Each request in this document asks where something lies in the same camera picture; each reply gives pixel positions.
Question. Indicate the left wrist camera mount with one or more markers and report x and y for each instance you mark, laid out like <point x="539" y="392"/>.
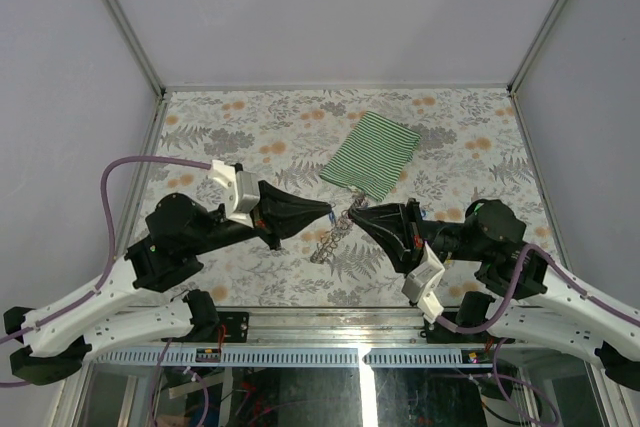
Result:
<point x="241" y="190"/>

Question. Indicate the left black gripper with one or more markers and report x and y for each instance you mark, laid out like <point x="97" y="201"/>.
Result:
<point x="282" y="215"/>

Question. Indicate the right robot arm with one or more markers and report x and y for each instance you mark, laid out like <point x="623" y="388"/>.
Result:
<point x="527" y="296"/>

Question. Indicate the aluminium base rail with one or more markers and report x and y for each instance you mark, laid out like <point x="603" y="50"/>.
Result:
<point x="387" y="337"/>

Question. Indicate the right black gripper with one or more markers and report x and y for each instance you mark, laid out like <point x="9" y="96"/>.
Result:
<point x="388" y="223"/>

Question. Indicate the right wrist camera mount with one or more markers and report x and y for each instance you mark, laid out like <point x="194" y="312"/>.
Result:
<point x="420" y="284"/>

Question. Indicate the green striped cloth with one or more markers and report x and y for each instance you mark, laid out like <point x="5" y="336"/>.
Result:
<point x="372" y="156"/>

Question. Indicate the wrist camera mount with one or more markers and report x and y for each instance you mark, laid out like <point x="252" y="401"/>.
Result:
<point x="241" y="190"/>
<point x="420" y="284"/>

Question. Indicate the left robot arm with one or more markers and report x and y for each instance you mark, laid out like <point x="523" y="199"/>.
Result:
<point x="58" y="339"/>

